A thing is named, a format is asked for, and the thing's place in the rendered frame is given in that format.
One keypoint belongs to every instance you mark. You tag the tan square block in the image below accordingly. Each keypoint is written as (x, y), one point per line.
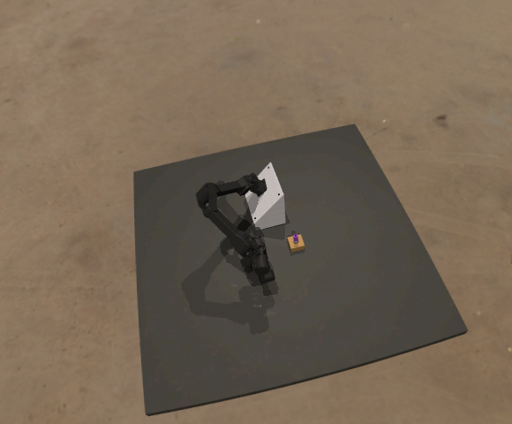
(294, 247)

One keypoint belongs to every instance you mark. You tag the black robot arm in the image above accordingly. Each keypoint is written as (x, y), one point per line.
(241, 241)

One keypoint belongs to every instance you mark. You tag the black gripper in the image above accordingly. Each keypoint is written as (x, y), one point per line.
(267, 278)

